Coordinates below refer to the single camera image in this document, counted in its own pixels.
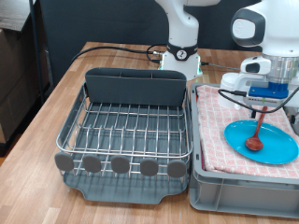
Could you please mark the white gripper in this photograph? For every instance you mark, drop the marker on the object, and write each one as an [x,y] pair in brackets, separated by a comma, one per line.
[258,80]

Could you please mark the blue plate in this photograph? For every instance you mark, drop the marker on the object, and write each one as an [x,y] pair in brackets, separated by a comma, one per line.
[274,149]

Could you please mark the brown wooden spoon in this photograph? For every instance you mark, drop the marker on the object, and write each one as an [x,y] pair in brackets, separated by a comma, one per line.
[253,143]

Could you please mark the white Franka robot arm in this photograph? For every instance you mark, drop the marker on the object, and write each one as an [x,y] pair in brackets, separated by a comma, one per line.
[280,25]

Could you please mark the grey dish drying rack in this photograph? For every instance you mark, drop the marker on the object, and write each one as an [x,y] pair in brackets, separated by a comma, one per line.
[124,194]

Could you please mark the pink checked towel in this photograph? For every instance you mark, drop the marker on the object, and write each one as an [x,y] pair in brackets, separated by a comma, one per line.
[215,140]

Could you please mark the grey plastic crate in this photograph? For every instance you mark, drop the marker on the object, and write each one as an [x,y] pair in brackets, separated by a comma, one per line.
[243,199]

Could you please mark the dark grey cutlery holder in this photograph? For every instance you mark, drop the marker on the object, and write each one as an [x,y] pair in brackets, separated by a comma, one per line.
[134,88]

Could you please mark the dark backdrop curtain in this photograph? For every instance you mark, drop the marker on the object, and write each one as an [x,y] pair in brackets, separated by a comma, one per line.
[93,21]

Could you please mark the black metal pole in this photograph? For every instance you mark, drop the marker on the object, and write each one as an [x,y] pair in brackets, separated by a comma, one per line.
[36,46]

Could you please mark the dark grey shelf board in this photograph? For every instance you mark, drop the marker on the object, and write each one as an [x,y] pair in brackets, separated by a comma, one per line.
[12,12]

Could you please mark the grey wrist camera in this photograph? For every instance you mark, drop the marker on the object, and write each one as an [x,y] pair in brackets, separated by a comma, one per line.
[267,101]

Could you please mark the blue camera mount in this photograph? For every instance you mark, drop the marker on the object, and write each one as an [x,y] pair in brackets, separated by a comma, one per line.
[267,92]

